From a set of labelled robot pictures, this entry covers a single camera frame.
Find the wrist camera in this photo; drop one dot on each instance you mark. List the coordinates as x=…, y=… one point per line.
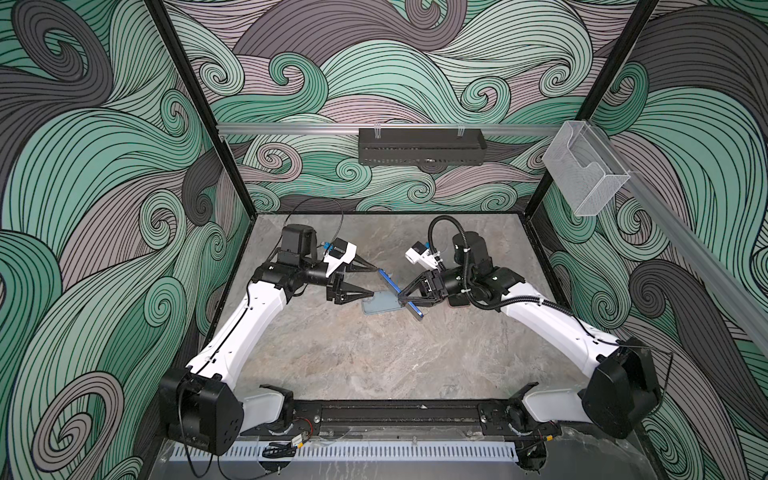
x=422, y=255
x=339, y=252

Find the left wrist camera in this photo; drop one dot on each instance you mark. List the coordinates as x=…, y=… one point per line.
x=339, y=252

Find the right black corner post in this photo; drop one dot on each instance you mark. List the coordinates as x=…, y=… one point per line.
x=616, y=58

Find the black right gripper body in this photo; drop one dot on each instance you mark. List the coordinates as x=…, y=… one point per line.
x=441, y=284

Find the black wall tray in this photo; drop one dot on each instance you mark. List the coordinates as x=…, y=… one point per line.
x=433, y=147

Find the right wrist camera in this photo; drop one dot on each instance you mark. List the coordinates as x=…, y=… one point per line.
x=422, y=255

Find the white slotted cable duct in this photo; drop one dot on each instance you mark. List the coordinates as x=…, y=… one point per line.
x=368, y=451

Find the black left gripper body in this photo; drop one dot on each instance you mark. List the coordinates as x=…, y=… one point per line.
x=330, y=284

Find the light blue phone case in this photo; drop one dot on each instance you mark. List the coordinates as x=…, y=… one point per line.
x=381, y=302

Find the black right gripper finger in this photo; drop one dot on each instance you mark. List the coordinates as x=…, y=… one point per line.
x=418, y=301
x=418, y=287

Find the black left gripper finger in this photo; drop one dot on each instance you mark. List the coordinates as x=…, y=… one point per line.
x=357, y=264
x=346, y=293

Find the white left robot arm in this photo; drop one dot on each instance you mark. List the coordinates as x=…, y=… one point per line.
x=197, y=402

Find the black corner frame post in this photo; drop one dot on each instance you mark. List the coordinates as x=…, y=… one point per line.
x=177, y=53

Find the clear plastic wall bin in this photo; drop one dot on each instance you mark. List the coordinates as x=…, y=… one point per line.
x=585, y=167

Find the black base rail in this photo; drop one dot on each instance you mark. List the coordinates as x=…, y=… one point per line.
x=504, y=417

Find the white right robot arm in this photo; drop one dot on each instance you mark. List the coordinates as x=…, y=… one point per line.
x=622, y=386

